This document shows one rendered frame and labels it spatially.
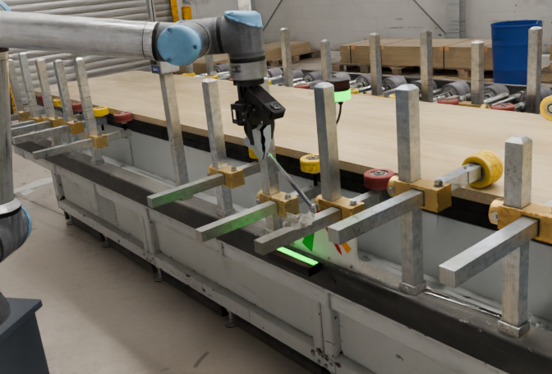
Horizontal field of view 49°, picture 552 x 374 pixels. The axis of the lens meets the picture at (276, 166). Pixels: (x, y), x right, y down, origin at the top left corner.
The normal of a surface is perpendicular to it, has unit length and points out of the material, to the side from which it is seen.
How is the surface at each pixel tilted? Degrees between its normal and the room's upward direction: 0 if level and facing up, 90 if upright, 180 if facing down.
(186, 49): 91
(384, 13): 90
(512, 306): 90
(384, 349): 90
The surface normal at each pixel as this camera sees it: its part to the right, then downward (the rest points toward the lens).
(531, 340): -0.10, -0.95
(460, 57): -0.72, 0.27
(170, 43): -0.04, 0.31
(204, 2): 0.71, 0.15
